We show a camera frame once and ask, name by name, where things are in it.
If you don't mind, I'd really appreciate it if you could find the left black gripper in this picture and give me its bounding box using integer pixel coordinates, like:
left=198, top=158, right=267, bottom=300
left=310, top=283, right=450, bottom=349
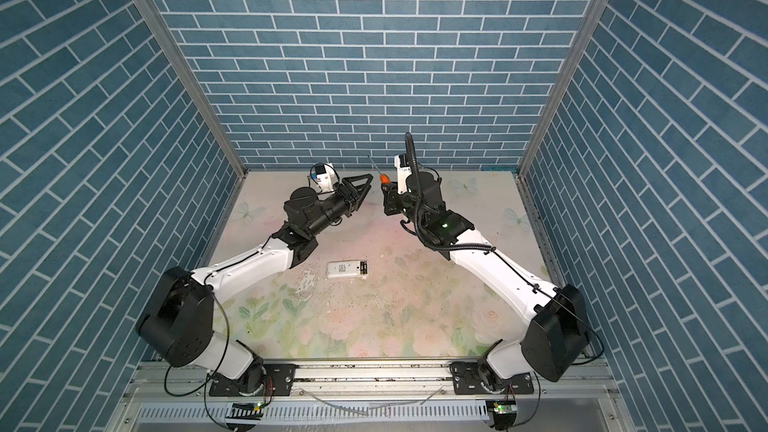
left=304, top=174, right=370, bottom=240

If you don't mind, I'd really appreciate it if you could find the orange black screwdriver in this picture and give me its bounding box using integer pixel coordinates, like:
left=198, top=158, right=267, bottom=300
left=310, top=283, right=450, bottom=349
left=368, top=156, right=391, bottom=188

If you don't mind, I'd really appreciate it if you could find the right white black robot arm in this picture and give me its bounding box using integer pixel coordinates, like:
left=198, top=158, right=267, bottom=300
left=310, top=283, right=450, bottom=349
left=381, top=171, right=590, bottom=390

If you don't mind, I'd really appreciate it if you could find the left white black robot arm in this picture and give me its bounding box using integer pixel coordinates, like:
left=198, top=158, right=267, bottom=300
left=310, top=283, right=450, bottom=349
left=136, top=174, right=373, bottom=394

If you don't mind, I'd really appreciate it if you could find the right circuit board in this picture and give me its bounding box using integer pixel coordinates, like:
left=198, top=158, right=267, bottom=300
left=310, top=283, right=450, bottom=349
left=488, top=400, right=518, bottom=415

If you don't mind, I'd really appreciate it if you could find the circuit board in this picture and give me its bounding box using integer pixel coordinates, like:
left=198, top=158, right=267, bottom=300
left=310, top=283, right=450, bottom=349
left=225, top=403, right=264, bottom=422
left=488, top=400, right=518, bottom=415

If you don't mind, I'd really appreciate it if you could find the left circuit board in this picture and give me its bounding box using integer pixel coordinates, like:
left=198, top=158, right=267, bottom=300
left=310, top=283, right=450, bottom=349
left=225, top=403, right=264, bottom=422

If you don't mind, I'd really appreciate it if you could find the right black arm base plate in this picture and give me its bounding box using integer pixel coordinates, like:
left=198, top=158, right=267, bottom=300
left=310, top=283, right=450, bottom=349
left=448, top=361, right=534, bottom=395

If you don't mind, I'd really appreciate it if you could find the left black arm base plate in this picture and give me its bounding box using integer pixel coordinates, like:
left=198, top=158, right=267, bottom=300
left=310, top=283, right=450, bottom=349
left=209, top=363, right=297, bottom=399

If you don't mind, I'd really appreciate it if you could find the aluminium front rail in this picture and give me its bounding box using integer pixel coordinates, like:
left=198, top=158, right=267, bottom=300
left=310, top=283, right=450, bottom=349
left=106, top=358, right=634, bottom=431

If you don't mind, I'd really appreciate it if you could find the white slotted cable duct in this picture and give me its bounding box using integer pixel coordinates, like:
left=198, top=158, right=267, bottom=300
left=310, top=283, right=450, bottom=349
left=137, top=400, right=490, bottom=425

